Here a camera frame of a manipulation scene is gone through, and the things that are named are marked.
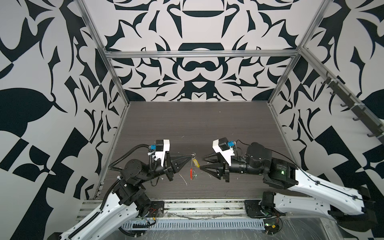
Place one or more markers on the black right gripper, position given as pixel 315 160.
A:
pixel 223 171

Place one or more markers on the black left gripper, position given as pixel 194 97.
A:
pixel 172 162

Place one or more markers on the yellow key tag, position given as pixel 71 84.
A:
pixel 196 163

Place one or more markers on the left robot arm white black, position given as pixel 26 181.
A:
pixel 126 198

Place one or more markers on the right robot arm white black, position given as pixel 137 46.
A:
pixel 349 208

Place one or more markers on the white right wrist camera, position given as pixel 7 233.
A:
pixel 225 148

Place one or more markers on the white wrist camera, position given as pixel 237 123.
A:
pixel 159 150
pixel 225 148

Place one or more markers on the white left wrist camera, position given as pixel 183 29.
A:
pixel 159 150

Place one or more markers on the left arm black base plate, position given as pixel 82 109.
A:
pixel 156 209

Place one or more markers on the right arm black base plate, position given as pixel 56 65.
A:
pixel 254 209

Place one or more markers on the white slotted cable duct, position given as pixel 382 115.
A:
pixel 206 224

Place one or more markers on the aluminium frame crossbar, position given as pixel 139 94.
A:
pixel 200 54

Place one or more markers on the black wall hook rail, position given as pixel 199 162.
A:
pixel 353 103

